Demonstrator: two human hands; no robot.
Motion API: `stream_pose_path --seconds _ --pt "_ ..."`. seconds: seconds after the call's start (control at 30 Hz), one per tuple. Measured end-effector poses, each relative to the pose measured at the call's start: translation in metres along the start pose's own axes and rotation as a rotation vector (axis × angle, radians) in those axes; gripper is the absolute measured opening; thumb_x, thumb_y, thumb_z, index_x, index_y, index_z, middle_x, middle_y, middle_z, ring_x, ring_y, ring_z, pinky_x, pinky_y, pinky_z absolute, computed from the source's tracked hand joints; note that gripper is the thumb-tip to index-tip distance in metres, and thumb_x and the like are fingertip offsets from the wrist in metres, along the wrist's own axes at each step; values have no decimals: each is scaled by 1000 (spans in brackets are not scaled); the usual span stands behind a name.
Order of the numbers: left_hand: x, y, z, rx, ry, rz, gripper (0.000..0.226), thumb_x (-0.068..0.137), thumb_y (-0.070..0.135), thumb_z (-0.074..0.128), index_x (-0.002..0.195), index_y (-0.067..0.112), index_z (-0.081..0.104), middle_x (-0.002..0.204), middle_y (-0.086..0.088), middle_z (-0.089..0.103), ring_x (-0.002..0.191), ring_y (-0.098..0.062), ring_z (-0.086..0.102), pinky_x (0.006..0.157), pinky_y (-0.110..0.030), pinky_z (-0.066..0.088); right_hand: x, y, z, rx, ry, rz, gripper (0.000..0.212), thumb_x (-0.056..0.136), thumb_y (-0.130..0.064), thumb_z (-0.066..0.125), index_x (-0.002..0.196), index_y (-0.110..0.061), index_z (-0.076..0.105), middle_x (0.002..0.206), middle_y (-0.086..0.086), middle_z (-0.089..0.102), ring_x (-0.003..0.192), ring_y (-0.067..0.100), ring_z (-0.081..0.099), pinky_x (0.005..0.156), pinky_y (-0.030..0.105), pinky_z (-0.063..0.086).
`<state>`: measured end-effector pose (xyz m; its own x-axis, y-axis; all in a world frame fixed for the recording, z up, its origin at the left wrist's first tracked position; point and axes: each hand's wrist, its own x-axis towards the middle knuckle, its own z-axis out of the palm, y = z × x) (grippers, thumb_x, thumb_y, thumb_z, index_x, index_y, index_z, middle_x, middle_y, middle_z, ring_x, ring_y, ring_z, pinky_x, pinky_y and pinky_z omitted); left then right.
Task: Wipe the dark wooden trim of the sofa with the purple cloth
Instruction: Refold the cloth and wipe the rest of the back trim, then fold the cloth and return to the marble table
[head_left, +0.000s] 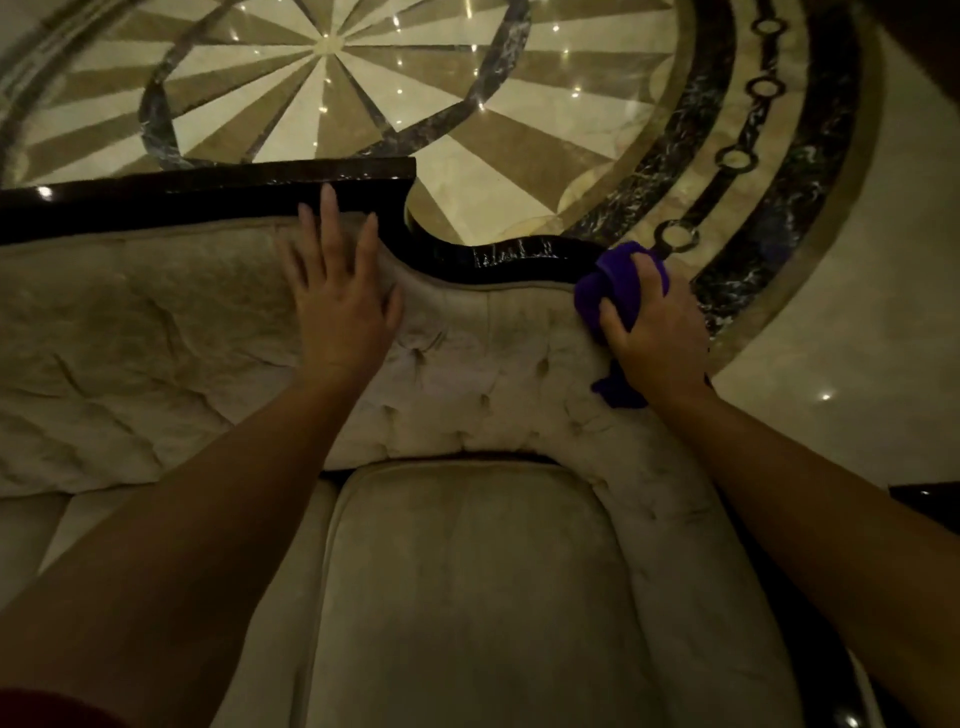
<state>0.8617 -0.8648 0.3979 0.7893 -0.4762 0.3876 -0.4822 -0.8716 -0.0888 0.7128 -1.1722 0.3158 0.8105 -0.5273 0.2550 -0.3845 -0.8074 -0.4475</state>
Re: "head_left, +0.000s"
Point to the person's right hand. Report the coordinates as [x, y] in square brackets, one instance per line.
[667, 352]

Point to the person's left hand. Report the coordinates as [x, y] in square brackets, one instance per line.
[341, 322]

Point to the purple cleaning cloth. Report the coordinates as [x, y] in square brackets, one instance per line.
[615, 277]

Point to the beige tufted sofa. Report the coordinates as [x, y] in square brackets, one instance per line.
[487, 585]

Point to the person's right forearm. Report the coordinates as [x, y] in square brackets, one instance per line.
[825, 540]

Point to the person's left forearm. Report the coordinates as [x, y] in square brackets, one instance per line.
[187, 562]

